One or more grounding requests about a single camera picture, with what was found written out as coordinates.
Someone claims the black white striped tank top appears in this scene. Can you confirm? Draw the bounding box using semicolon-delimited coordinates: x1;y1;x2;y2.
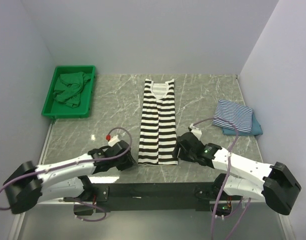
138;78;179;166

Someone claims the blue white striped tank top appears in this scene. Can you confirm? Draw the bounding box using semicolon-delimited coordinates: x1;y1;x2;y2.
212;99;253;133

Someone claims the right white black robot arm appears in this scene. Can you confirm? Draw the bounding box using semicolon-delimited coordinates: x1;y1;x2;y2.
175;132;302;216

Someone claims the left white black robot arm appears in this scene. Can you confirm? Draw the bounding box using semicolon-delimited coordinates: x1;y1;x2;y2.
3;140;136;214

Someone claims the green tank top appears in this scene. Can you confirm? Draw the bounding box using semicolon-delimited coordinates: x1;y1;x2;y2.
53;71;92;108

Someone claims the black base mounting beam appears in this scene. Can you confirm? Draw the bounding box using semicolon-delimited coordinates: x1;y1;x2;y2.
63;182;241;216

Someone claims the green plastic tray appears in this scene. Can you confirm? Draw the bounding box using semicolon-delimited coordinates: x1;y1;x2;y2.
42;65;96;119

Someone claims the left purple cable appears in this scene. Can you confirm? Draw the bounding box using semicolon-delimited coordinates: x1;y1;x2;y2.
0;127;132;222

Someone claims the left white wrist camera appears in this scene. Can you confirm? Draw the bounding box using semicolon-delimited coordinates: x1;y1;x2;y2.
106;134;121;147

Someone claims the aluminium frame rail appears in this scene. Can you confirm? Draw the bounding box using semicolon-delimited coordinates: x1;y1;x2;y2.
9;201;296;240

